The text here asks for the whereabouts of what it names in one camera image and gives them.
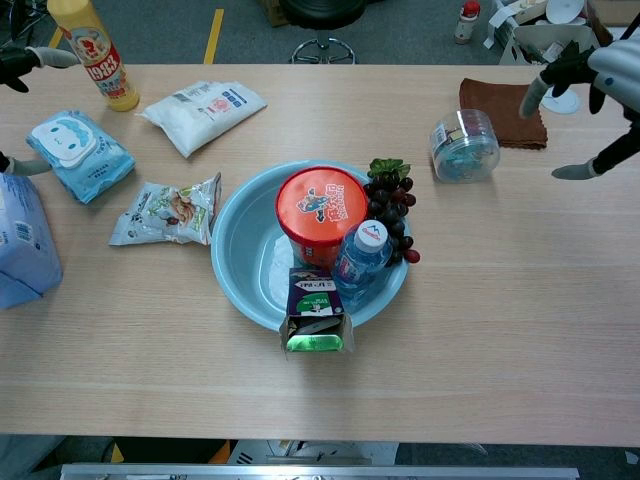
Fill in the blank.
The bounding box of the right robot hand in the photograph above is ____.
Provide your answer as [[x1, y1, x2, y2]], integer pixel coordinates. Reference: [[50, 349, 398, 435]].
[[518, 38, 640, 181]]

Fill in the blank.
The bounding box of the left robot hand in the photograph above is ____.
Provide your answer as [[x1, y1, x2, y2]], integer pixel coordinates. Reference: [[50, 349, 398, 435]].
[[0, 46, 81, 177]]

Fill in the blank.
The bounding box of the silver snack packet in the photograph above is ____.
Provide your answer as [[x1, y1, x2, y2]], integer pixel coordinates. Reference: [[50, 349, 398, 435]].
[[107, 172, 223, 247]]

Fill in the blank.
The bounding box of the purple grape bunch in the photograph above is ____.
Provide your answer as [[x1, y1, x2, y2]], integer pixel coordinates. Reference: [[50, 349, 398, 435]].
[[363, 158, 422, 266]]

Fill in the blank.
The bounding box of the orange instant noodle cup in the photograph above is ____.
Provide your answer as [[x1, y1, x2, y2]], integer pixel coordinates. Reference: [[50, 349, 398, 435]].
[[275, 166, 371, 266]]

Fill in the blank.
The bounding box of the clear water bottle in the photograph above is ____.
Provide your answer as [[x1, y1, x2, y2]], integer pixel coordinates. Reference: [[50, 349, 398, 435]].
[[330, 218, 394, 301]]

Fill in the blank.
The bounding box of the purple toothpaste box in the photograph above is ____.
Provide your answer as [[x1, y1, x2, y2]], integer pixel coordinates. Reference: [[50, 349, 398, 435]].
[[278, 266, 356, 361]]

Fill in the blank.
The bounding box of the yellow bottle with red label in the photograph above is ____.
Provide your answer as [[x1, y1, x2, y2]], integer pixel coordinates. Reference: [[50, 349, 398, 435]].
[[46, 0, 141, 112]]

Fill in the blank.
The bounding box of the white lighthouse toy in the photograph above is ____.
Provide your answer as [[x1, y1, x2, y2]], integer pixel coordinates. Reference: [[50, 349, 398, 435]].
[[453, 0, 482, 45]]

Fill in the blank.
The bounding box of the white salt bag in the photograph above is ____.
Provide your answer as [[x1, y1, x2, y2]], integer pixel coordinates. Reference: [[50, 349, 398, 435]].
[[135, 80, 268, 159]]

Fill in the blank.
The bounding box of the white round table grommet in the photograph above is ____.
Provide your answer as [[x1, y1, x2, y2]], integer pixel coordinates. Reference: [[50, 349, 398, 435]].
[[539, 84, 582, 115]]

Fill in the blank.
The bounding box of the white cardboard box of clutter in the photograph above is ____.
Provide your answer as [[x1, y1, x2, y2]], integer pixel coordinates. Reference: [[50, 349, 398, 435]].
[[483, 0, 614, 66]]

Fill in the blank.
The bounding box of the blue wet wipes pack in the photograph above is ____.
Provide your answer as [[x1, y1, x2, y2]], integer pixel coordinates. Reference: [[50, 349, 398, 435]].
[[25, 109, 137, 205]]

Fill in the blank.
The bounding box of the brown cloth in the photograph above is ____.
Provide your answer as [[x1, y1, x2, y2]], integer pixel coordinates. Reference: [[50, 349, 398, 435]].
[[459, 77, 549, 150]]

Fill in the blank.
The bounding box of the clear jar of clips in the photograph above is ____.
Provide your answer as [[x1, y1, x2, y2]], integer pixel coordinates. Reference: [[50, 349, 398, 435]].
[[429, 108, 501, 184]]

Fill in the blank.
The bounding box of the large blue tissue pack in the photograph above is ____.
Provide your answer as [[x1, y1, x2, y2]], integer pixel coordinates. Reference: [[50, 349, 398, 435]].
[[0, 172, 65, 310]]

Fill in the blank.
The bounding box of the brown cardboard box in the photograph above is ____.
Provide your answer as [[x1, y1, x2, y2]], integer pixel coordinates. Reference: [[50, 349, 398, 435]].
[[257, 0, 291, 27]]

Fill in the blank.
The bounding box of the light blue plastic basin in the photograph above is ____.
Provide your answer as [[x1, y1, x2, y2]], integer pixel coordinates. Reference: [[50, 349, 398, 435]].
[[210, 159, 412, 332]]

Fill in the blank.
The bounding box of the chrome stool base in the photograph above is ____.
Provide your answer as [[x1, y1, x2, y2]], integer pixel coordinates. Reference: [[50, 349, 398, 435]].
[[289, 37, 359, 65]]

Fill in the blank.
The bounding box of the black stool seat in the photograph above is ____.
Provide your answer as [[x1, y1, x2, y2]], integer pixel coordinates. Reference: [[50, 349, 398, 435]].
[[279, 0, 369, 29]]

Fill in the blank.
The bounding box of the aluminium rail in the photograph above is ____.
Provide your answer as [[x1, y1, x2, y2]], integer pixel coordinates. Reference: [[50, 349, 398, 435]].
[[59, 463, 581, 480]]

